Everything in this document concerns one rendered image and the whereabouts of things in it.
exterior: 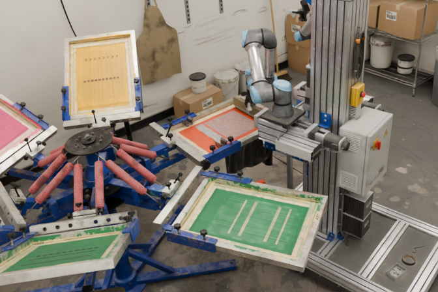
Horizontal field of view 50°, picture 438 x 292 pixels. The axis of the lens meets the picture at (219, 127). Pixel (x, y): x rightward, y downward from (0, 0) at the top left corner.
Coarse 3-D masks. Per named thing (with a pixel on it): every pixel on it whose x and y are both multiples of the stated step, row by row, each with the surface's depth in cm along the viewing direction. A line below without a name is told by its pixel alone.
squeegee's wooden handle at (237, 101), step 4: (236, 96) 387; (236, 100) 386; (240, 100) 381; (236, 104) 388; (240, 104) 383; (244, 104) 377; (244, 108) 380; (252, 108) 370; (256, 108) 368; (252, 112) 373; (256, 112) 368
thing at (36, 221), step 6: (66, 204) 306; (72, 204) 306; (60, 210) 302; (66, 210) 304; (72, 210) 306; (42, 216) 298; (48, 216) 297; (60, 216) 302; (30, 222) 294; (36, 222) 294; (42, 222) 296; (48, 222) 299; (18, 234) 290
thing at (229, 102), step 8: (240, 96) 401; (224, 104) 392; (256, 104) 387; (200, 112) 383; (208, 112) 385; (168, 128) 365; (176, 128) 371; (176, 136) 355; (248, 136) 346; (256, 136) 348; (200, 152) 334
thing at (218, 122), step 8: (224, 112) 387; (232, 112) 386; (240, 112) 385; (208, 120) 378; (216, 120) 377; (224, 120) 376; (232, 120) 375; (240, 120) 374; (192, 128) 369; (216, 128) 366; (184, 136) 360; (192, 136) 359; (200, 136) 358
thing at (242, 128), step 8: (248, 120) 373; (224, 128) 365; (232, 128) 364; (240, 128) 363; (248, 128) 362; (256, 128) 361; (208, 136) 357; (224, 136) 356; (240, 136) 354; (200, 144) 349; (208, 144) 348; (208, 152) 339
